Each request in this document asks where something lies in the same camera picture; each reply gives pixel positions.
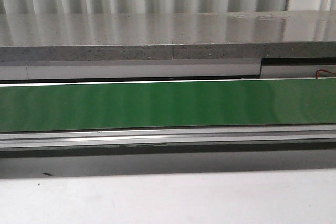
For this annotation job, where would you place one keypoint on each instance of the white back panel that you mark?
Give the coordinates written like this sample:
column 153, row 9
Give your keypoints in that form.
column 158, row 69

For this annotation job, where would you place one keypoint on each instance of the green conveyor belt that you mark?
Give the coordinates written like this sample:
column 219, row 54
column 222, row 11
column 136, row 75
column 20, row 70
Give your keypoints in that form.
column 138, row 105

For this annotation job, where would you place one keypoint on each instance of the white conveyor back rail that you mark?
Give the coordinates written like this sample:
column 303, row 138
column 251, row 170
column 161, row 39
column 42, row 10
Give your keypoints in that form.
column 166, row 81

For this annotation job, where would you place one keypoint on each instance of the aluminium conveyor front rail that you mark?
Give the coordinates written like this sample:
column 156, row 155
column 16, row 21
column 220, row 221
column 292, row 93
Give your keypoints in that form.
column 164, row 136

